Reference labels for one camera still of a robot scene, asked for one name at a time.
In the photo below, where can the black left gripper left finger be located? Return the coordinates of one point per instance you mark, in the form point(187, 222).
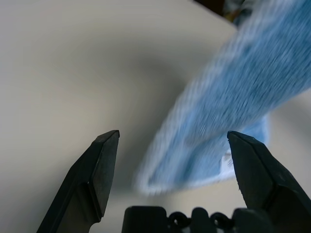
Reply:
point(90, 184)

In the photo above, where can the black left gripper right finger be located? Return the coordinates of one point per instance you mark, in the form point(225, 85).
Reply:
point(267, 184)

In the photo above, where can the light blue terry towel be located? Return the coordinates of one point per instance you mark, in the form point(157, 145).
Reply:
point(230, 85)

